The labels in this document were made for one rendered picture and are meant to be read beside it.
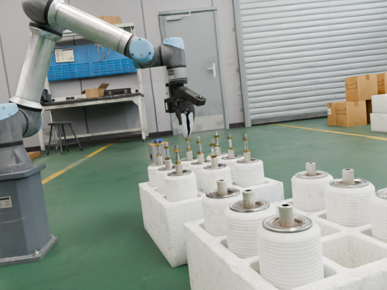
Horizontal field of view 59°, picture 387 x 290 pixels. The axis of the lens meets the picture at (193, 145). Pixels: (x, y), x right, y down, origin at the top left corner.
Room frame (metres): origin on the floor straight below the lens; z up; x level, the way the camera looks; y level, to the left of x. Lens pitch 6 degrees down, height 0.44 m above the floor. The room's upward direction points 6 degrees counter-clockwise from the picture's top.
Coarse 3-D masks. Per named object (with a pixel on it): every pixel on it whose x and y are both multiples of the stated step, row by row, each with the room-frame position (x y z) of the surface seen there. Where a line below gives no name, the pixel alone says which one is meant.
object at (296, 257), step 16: (272, 240) 0.48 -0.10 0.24; (288, 240) 0.47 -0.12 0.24; (304, 240) 0.46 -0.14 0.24; (320, 240) 0.49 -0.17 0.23; (272, 256) 0.48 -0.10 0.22; (288, 256) 0.47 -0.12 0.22; (304, 256) 0.46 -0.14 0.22; (320, 256) 0.48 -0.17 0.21; (272, 272) 0.48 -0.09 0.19; (288, 272) 0.47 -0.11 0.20; (304, 272) 0.46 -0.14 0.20; (320, 272) 0.48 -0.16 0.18; (288, 288) 0.47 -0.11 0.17
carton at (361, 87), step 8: (352, 80) 4.24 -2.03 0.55; (360, 80) 4.13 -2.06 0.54; (368, 80) 4.13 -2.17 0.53; (376, 80) 4.14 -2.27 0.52; (352, 88) 4.25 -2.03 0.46; (360, 88) 4.12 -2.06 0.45; (368, 88) 4.13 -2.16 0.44; (376, 88) 4.14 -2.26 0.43; (352, 96) 4.26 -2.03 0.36; (360, 96) 4.12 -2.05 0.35; (368, 96) 4.13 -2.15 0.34
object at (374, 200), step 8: (376, 200) 0.58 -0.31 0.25; (384, 200) 0.57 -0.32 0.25; (376, 208) 0.58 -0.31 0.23; (384, 208) 0.57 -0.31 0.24; (376, 216) 0.58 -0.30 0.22; (384, 216) 0.57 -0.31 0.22; (376, 224) 0.58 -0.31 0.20; (384, 224) 0.57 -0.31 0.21; (376, 232) 0.58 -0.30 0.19; (384, 232) 0.57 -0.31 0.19; (384, 240) 0.57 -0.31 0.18
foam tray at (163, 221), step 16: (144, 192) 1.20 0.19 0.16; (256, 192) 1.03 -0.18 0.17; (272, 192) 1.05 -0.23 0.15; (144, 208) 1.24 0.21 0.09; (160, 208) 0.99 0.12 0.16; (176, 208) 0.94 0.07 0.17; (192, 208) 0.96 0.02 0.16; (144, 224) 1.29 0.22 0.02; (160, 224) 1.01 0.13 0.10; (176, 224) 0.94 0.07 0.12; (160, 240) 1.04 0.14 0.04; (176, 240) 0.94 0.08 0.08; (176, 256) 0.94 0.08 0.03
